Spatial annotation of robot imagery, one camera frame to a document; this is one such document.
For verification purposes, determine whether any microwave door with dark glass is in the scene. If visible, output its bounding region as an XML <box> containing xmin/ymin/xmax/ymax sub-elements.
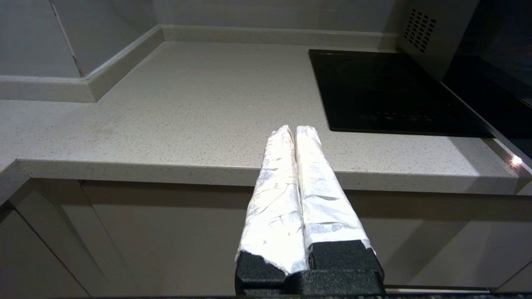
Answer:
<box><xmin>441</xmin><ymin>0</ymin><xmax>532</xmax><ymax>175</ymax></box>

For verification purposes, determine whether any black induction cooktop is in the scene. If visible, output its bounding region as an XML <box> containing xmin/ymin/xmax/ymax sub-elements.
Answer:
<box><xmin>308</xmin><ymin>49</ymin><xmax>495</xmax><ymax>138</ymax></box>

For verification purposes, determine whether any angled cabinet corner panel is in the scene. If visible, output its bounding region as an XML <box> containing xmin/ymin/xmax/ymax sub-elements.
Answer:
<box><xmin>7</xmin><ymin>179</ymin><xmax>140</xmax><ymax>299</ymax></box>

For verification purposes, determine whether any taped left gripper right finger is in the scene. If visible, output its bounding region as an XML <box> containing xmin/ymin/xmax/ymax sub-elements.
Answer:
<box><xmin>295</xmin><ymin>125</ymin><xmax>385</xmax><ymax>274</ymax></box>

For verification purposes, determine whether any grey cabinet side panel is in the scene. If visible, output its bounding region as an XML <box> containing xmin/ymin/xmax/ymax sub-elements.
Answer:
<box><xmin>0</xmin><ymin>206</ymin><xmax>89</xmax><ymax>299</ymax></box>

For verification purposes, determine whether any beige cabinet door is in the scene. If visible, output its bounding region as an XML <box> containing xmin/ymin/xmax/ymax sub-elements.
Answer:
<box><xmin>81</xmin><ymin>181</ymin><xmax>259</xmax><ymax>297</ymax></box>
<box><xmin>345</xmin><ymin>191</ymin><xmax>532</xmax><ymax>291</ymax></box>
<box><xmin>495</xmin><ymin>262</ymin><xmax>532</xmax><ymax>294</ymax></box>

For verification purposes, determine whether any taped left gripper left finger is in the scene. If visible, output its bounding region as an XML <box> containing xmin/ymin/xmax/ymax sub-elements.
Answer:
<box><xmin>235</xmin><ymin>125</ymin><xmax>309</xmax><ymax>288</ymax></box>

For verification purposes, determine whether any silver microwave oven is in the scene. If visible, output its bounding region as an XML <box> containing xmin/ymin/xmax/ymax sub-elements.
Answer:
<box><xmin>398</xmin><ymin>0</ymin><xmax>480</xmax><ymax>81</ymax></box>

